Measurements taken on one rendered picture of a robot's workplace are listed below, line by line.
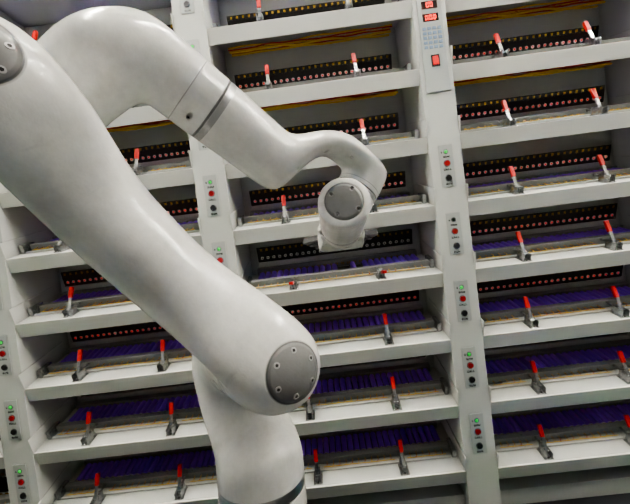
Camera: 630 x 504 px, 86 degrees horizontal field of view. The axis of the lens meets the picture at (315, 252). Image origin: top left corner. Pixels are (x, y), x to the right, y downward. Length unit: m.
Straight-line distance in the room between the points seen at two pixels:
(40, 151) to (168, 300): 0.18
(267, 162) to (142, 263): 0.21
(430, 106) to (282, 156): 0.70
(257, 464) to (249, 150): 0.40
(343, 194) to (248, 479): 0.40
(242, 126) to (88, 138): 0.18
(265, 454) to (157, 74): 0.48
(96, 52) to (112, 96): 0.04
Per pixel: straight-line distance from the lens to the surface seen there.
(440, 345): 1.11
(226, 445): 0.52
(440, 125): 1.11
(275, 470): 0.50
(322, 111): 1.29
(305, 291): 1.01
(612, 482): 1.56
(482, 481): 1.32
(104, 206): 0.39
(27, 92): 0.36
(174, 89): 0.47
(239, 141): 0.48
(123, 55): 0.46
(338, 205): 0.52
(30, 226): 1.48
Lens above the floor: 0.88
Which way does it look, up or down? 1 degrees down
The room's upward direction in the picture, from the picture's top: 7 degrees counter-clockwise
